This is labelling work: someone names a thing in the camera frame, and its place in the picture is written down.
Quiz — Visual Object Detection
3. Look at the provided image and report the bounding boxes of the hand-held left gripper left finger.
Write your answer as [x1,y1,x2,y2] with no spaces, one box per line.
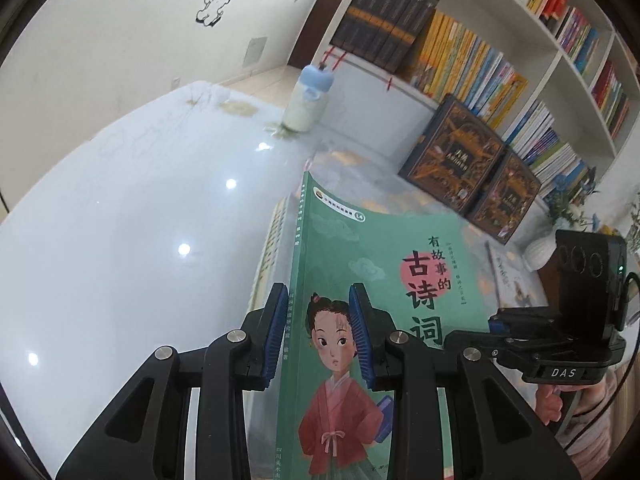
[55,282,291,480]

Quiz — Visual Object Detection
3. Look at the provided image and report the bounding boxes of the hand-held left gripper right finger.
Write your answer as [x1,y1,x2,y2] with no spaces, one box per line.
[348,282,568,480]

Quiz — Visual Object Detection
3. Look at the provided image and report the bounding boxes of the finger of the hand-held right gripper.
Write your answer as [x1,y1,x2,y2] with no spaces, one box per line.
[487,306,558,333]
[443,328,522,367]

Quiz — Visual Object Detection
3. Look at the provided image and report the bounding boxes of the teal green paperback book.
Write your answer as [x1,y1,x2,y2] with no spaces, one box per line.
[275,170,493,480]

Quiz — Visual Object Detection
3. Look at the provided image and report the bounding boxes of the person's right forearm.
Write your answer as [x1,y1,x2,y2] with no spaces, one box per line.
[560,370,631,461]

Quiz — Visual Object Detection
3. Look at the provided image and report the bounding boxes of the row of mixed colourful books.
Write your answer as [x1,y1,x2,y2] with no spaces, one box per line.
[527,0,632,138]

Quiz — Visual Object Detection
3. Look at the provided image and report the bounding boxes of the row of yellow-spined books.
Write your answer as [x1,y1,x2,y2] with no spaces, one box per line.
[402,7,529,128]

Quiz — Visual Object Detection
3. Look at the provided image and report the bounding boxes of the person's right hand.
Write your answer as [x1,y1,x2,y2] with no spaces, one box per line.
[534,384,567,429]

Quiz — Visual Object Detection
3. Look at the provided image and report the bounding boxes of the white book with girl picture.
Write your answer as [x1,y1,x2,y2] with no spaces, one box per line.
[487,242,543,307]

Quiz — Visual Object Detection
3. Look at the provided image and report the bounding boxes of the white ribbed vase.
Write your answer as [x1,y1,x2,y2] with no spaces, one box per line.
[522,232,558,271]

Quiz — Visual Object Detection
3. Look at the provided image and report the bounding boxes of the blue and white artificial flowers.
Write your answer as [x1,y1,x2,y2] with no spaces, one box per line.
[542,165,616,233]

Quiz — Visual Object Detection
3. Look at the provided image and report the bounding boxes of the dark ornate encyclopedia book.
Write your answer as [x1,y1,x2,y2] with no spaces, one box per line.
[398,92,506,211]
[465,147,542,246]

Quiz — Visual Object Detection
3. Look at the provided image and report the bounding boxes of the white bottle with blue lid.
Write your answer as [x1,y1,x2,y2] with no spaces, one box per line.
[281,64,335,133]

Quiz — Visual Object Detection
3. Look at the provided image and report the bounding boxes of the white bookshelf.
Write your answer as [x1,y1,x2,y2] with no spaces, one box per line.
[320,0,640,206]

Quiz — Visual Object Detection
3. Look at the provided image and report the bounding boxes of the dark brown door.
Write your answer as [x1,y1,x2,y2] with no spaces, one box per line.
[287,0,353,68]

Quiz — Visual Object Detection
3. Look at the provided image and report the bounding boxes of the row of dark hardcover volumes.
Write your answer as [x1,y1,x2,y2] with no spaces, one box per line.
[330,0,441,73]

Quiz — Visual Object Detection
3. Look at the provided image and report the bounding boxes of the white wall panel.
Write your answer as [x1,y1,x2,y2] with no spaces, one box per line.
[245,37,268,68]

